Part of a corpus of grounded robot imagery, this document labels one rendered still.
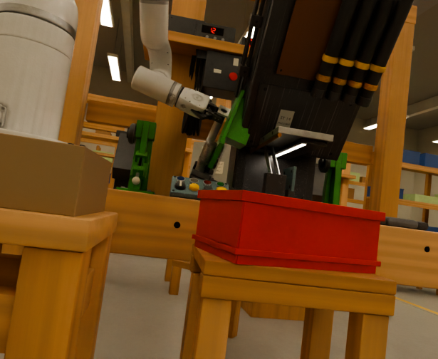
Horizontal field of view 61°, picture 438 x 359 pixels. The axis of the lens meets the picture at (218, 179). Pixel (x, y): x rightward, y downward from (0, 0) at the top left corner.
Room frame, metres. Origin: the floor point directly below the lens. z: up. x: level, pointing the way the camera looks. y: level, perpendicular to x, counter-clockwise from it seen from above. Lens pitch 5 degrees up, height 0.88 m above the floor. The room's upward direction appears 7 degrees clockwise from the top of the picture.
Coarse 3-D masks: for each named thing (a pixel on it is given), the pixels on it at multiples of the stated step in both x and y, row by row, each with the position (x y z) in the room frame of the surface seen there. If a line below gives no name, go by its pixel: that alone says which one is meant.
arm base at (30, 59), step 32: (0, 32) 0.53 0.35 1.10; (32, 32) 0.53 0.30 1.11; (64, 32) 0.56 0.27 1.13; (0, 64) 0.53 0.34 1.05; (32, 64) 0.53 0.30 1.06; (64, 64) 0.58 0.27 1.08; (0, 96) 0.53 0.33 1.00; (32, 96) 0.54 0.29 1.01; (64, 96) 0.60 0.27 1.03; (0, 128) 0.50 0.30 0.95; (32, 128) 0.55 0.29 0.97
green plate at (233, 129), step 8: (240, 96) 1.15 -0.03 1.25; (240, 104) 1.16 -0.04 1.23; (232, 112) 1.15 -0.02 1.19; (240, 112) 1.16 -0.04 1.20; (232, 120) 1.15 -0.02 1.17; (240, 120) 1.16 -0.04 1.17; (224, 128) 1.17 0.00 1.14; (232, 128) 1.16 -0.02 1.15; (240, 128) 1.16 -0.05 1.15; (224, 136) 1.14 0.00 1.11; (232, 136) 1.16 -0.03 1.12; (240, 136) 1.16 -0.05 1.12; (248, 136) 1.17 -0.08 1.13; (232, 144) 1.22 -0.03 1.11; (240, 144) 1.18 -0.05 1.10
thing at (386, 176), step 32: (96, 0) 1.44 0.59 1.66; (192, 0) 1.49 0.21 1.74; (96, 32) 1.50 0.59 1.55; (384, 96) 1.67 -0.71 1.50; (64, 128) 1.44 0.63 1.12; (160, 128) 1.49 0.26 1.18; (384, 128) 1.64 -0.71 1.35; (160, 160) 1.49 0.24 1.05; (384, 160) 1.62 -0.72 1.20; (160, 192) 1.49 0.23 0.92; (384, 192) 1.62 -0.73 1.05
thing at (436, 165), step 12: (372, 156) 6.13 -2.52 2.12; (408, 156) 5.83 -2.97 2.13; (420, 156) 5.98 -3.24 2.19; (432, 156) 5.91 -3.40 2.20; (408, 168) 5.74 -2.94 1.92; (420, 168) 5.78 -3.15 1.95; (432, 168) 5.83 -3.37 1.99; (408, 204) 5.75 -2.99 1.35; (420, 204) 5.79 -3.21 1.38; (432, 204) 5.90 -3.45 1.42; (432, 228) 5.96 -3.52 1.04; (420, 288) 6.37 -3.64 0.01
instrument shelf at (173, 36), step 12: (168, 36) 1.36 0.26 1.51; (180, 36) 1.37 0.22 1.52; (192, 36) 1.38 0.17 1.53; (144, 48) 1.48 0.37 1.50; (180, 48) 1.43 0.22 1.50; (192, 48) 1.41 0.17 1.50; (204, 48) 1.40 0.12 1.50; (216, 48) 1.39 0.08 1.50; (228, 48) 1.40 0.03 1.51; (240, 48) 1.40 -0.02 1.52
